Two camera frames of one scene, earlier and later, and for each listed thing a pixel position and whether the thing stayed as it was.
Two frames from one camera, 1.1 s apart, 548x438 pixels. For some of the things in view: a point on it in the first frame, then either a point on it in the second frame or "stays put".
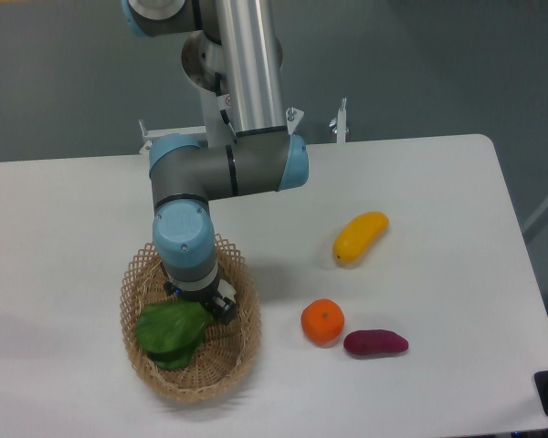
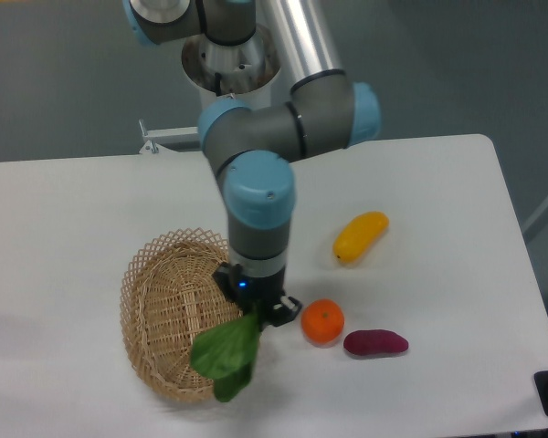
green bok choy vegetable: x=171 y=332 → x=226 y=351
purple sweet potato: x=374 y=343 stays put
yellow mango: x=353 y=239 stays put
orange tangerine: x=322 y=321 stays put
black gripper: x=204 y=296 → x=259 y=294
